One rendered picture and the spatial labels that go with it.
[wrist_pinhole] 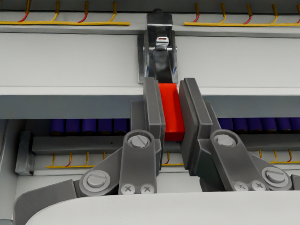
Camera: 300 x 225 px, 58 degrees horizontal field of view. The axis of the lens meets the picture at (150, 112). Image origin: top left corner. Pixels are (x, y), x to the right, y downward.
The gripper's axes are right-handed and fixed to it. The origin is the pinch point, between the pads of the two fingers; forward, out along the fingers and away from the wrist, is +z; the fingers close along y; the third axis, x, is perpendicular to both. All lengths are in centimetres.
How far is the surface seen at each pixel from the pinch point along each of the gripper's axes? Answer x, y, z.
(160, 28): 2.2, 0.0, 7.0
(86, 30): 1.0, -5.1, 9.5
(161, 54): 1.0, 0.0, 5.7
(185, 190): -20.0, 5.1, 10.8
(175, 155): -17.7, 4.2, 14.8
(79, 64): -0.6, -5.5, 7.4
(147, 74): -0.3, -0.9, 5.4
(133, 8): 2.2, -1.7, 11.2
